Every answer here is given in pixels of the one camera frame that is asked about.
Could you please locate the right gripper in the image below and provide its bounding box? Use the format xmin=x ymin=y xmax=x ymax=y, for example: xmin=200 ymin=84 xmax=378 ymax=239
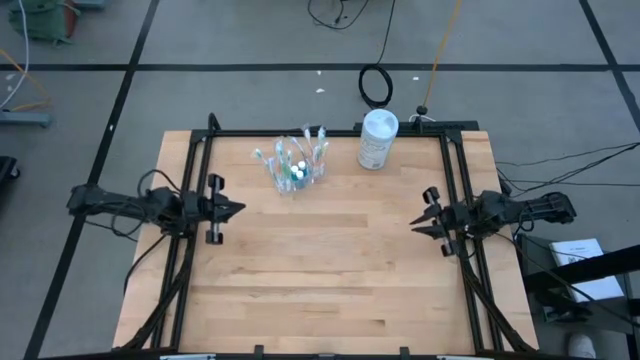
xmin=409 ymin=187 xmax=474 ymax=258

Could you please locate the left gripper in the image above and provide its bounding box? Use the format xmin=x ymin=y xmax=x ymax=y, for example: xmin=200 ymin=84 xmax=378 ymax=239
xmin=197 ymin=173 xmax=247 ymax=245

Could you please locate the clear acrylic organizer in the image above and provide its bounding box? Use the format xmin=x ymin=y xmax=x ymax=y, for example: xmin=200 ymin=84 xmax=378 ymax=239
xmin=277 ymin=142 xmax=330 ymax=200

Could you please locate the white wipes canister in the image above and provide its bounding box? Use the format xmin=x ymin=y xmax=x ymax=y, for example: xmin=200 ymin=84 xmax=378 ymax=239
xmin=356 ymin=108 xmax=400 ymax=171

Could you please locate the white paper booklet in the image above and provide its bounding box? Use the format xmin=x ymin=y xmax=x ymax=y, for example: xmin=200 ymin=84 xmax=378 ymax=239
xmin=548 ymin=237 xmax=625 ymax=304

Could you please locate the black side cart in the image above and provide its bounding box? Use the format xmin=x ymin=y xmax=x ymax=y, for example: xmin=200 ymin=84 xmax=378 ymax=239
xmin=514 ymin=232 xmax=640 ymax=360

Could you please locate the person's shoe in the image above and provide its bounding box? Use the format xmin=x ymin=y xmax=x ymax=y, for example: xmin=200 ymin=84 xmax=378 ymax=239
xmin=568 ymin=333 xmax=597 ymax=360

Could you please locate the grey floor stand base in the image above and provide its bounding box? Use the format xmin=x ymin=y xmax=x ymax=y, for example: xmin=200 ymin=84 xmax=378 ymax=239
xmin=0 ymin=110 xmax=53 ymax=128

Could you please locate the green bag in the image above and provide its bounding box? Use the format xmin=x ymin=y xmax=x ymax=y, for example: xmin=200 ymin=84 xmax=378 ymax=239
xmin=7 ymin=0 xmax=81 ymax=46

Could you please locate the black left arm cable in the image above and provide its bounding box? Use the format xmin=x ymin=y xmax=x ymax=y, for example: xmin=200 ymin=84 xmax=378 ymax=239
xmin=84 ymin=168 xmax=184 ymax=244

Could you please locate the black arm base cable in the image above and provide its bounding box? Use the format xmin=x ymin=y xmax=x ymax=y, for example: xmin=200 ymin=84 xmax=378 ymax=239
xmin=123 ymin=232 xmax=171 ymax=297

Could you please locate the black coiled hanging cable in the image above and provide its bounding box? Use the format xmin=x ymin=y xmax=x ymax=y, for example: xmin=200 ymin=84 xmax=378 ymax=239
xmin=357 ymin=0 xmax=399 ymax=110

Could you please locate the yellow hanging cable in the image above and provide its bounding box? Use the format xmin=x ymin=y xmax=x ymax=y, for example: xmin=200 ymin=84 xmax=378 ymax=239
xmin=421 ymin=0 xmax=464 ymax=109

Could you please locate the black floor cable loop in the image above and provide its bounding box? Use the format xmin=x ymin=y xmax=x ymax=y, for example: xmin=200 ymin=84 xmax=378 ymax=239
xmin=305 ymin=0 xmax=374 ymax=31

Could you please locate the orange floor cable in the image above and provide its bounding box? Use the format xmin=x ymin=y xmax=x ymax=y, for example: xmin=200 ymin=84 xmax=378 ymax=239
xmin=0 ymin=47 xmax=54 ymax=112

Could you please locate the white floor cable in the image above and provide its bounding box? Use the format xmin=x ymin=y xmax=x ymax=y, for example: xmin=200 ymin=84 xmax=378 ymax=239
xmin=0 ymin=0 xmax=31 ymax=109

